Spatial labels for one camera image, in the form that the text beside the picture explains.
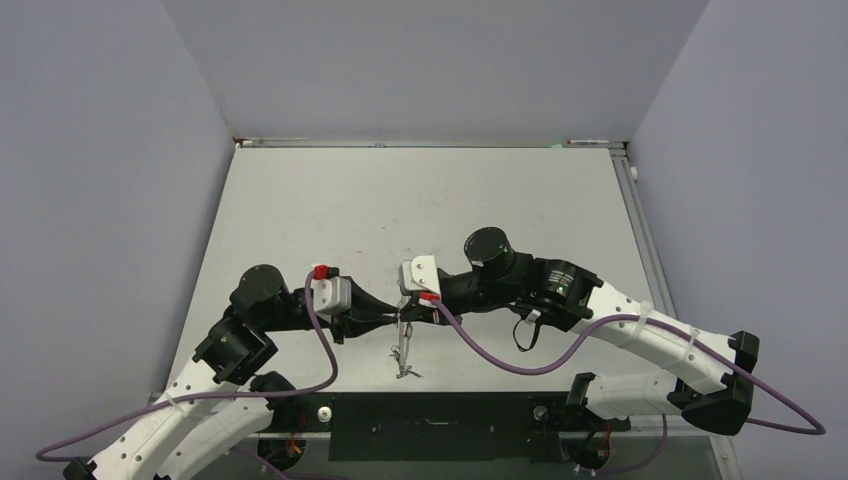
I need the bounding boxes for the large grey keyring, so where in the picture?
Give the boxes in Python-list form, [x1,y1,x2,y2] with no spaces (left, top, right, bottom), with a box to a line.
[390,297,422,379]

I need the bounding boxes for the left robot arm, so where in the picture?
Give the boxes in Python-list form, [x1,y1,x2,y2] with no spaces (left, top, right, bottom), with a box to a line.
[62,264,395,479]

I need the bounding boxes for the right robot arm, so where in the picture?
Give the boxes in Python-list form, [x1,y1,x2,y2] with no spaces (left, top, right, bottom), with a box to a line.
[398,227,760,436]

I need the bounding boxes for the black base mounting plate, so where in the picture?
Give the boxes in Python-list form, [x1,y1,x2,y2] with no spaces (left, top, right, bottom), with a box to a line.
[257,392,631,467]

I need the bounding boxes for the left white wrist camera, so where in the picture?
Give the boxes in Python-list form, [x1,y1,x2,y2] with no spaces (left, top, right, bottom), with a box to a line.
[310,264,352,316]

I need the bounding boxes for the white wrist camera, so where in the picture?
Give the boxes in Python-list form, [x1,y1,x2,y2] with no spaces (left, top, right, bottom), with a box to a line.
[398,255,441,308]
[310,264,352,316]

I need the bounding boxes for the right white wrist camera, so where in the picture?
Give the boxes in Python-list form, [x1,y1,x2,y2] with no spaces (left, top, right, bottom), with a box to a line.
[398,255,441,308]

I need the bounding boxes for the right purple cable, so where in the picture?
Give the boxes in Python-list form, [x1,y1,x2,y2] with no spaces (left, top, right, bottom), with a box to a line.
[420,294,827,437]

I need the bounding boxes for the aluminium rail back edge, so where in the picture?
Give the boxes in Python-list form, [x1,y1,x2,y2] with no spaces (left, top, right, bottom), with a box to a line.
[233,138,627,150]

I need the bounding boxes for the aluminium rail right side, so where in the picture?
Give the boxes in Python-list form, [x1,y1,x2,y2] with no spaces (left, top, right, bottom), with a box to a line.
[610,146,737,439]

